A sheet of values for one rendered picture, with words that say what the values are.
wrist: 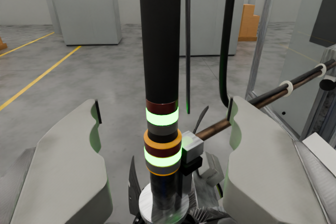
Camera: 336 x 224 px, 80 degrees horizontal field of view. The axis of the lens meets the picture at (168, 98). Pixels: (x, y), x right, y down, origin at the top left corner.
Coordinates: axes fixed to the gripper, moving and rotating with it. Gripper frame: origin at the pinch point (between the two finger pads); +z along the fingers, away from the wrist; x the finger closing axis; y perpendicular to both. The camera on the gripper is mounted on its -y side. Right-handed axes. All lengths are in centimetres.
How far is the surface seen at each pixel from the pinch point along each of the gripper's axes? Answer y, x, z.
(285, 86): 10.4, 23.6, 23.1
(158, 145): 8.4, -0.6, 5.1
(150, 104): 3.8, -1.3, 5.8
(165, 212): 19.8, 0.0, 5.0
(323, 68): 11, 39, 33
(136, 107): 167, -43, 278
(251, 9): 60, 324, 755
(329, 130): 38, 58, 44
